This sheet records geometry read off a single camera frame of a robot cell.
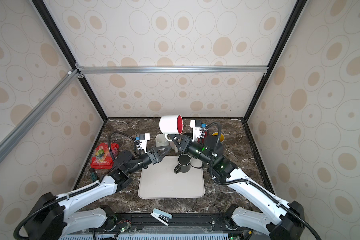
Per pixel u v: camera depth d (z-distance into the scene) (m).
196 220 0.75
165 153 0.62
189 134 0.57
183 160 0.85
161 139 1.02
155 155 0.60
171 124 0.63
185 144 0.56
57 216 0.39
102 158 0.92
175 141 0.62
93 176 0.87
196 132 0.59
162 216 0.74
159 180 0.88
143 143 0.66
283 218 0.39
